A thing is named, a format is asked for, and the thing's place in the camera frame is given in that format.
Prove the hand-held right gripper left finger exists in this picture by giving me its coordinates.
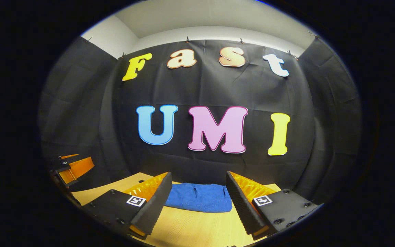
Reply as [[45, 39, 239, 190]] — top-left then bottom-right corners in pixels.
[[80, 172, 173, 240]]

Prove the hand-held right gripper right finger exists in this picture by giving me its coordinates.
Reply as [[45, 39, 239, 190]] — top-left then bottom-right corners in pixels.
[[225, 171, 319, 241]]

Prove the blue corduroy shirt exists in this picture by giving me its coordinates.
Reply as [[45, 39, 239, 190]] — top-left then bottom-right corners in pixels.
[[165, 183, 233, 213]]

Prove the row of small black clips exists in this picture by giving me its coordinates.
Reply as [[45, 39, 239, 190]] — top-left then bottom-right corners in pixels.
[[85, 32, 319, 59]]

